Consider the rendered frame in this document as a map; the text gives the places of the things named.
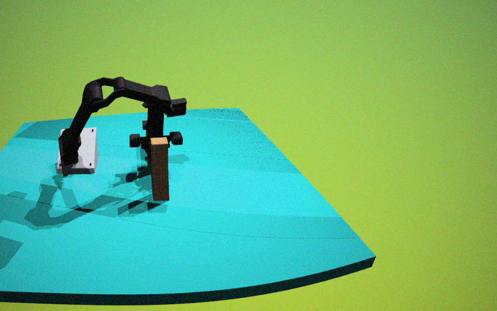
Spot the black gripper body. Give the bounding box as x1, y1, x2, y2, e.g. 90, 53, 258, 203
130, 119, 183, 148

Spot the brown wooden post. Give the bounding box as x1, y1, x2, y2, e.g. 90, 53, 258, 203
150, 138, 169, 201

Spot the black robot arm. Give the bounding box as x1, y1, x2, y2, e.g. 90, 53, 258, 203
58, 77, 187, 166

